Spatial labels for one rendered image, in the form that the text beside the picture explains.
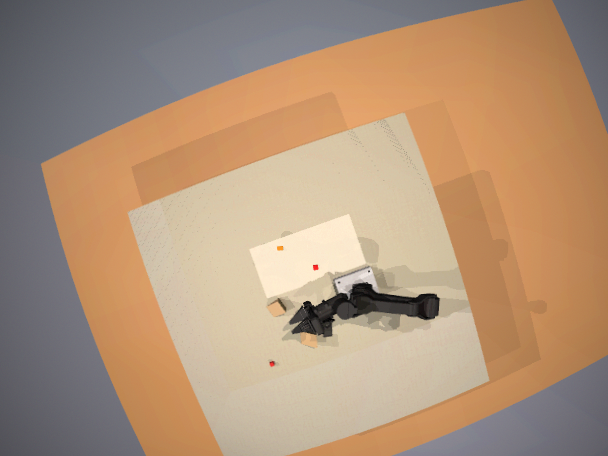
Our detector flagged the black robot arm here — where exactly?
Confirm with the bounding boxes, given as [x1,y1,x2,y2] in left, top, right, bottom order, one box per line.
[322,282,439,338]

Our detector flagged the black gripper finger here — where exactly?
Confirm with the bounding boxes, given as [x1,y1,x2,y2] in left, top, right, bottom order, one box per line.
[289,305,310,325]
[291,316,316,334]

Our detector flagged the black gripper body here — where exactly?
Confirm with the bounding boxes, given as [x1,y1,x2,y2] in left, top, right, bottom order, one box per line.
[303,300,335,335]

